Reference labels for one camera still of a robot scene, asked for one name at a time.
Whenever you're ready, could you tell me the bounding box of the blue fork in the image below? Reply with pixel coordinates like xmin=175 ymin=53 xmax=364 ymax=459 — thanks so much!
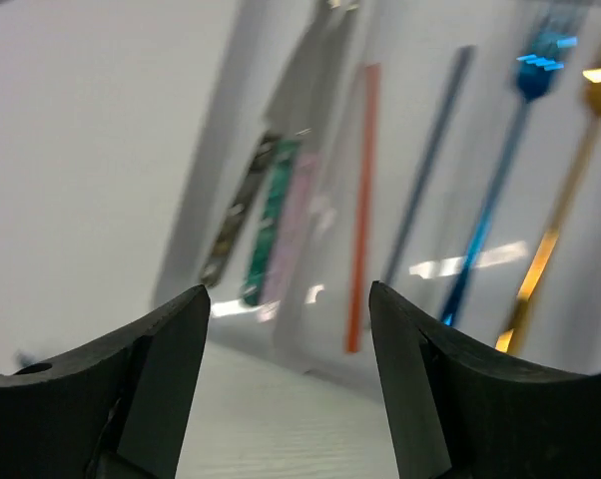
xmin=439 ymin=3 xmax=584 ymax=326

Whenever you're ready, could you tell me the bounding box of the orange chopstick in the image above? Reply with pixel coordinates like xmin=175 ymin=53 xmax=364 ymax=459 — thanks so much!
xmin=344 ymin=63 xmax=381 ymax=354

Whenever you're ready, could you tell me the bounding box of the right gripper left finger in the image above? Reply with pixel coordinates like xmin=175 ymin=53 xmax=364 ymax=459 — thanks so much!
xmin=0 ymin=285 xmax=211 ymax=478

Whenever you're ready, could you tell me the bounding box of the dark blue chopstick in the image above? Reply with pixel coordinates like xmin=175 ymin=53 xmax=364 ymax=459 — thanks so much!
xmin=382 ymin=45 xmax=477 ymax=285

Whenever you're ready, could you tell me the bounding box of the knife green handle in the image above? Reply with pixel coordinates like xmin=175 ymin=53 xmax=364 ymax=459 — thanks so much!
xmin=242 ymin=1 xmax=358 ymax=307

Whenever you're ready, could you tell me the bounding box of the knife pink handle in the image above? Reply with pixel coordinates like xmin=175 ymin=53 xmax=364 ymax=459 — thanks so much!
xmin=258 ymin=153 xmax=319 ymax=322

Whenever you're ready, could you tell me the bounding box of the knife dark handle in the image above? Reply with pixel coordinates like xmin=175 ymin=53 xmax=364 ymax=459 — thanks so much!
xmin=200 ymin=1 xmax=333 ymax=288

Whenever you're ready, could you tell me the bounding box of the gold fork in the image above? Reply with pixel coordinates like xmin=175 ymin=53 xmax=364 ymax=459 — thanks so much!
xmin=495 ymin=44 xmax=601 ymax=355

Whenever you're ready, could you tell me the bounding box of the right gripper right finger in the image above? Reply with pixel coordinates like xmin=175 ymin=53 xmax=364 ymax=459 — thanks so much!
xmin=369 ymin=281 xmax=601 ymax=478

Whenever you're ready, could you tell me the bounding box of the white divided cutlery tray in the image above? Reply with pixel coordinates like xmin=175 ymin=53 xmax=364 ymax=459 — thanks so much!
xmin=153 ymin=1 xmax=601 ymax=394

